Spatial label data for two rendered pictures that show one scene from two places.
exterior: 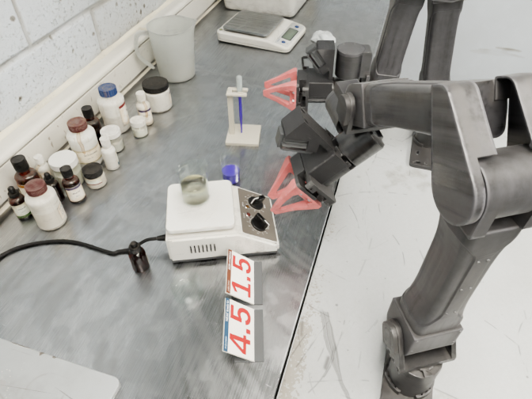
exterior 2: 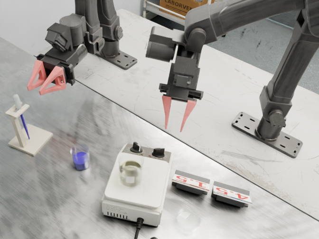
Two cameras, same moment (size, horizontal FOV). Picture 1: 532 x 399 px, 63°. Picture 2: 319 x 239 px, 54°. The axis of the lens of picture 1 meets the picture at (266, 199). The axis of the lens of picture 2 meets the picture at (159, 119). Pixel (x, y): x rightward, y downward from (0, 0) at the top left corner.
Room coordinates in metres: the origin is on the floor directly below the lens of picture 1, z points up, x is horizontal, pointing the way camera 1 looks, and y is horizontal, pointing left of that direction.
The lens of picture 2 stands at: (0.44, 0.49, 1.57)
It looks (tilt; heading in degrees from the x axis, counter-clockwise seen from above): 46 degrees down; 283
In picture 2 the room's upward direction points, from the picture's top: 7 degrees clockwise
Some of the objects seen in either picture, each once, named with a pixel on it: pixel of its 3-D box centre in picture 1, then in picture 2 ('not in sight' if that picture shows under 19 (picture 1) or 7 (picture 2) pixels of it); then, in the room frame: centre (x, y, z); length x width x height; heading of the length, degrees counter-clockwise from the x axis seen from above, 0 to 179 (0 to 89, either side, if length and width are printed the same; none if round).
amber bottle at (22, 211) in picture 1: (17, 201); not in sight; (0.61, 0.49, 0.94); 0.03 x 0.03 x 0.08
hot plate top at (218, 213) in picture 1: (200, 205); (137, 179); (0.56, 0.12, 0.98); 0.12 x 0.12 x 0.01; 7
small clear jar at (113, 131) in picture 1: (112, 138); not in sight; (0.83, 0.36, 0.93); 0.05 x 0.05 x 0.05
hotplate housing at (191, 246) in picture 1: (216, 220); (139, 179); (0.56, 0.09, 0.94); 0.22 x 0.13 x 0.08; 97
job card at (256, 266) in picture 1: (245, 276); (191, 180); (0.45, 0.04, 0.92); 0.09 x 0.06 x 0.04; 1
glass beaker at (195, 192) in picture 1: (195, 182); (130, 168); (0.57, 0.13, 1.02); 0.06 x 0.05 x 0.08; 136
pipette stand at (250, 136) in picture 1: (242, 114); (25, 123); (0.88, 0.05, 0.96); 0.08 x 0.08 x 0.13; 85
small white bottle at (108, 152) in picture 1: (108, 152); not in sight; (0.76, 0.35, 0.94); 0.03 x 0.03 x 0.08
